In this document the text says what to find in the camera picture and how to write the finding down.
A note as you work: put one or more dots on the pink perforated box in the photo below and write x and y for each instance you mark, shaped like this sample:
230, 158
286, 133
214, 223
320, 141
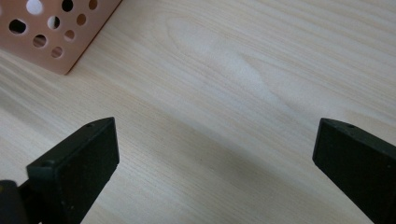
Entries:
28, 46

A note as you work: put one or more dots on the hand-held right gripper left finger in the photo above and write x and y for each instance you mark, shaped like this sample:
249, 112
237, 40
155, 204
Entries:
77, 168

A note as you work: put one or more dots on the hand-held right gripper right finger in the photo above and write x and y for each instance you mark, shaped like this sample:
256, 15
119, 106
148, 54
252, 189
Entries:
361, 165

